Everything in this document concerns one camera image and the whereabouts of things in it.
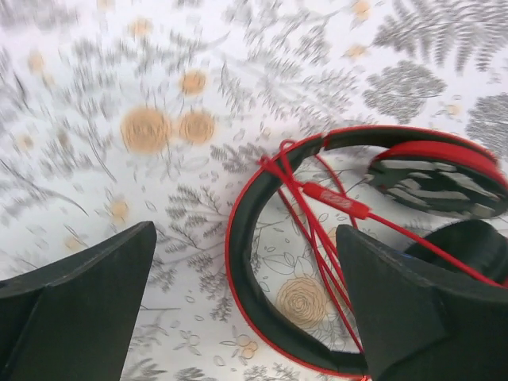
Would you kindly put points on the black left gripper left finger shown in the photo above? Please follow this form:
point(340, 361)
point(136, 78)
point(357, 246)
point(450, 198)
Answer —
point(73, 319)

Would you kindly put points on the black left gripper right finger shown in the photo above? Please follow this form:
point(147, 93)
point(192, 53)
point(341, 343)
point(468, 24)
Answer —
point(418, 321)

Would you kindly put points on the red and black headphones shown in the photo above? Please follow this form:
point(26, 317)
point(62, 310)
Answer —
point(434, 172)

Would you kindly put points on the floral tablecloth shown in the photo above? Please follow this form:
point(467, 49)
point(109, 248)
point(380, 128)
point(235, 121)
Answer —
point(115, 112)

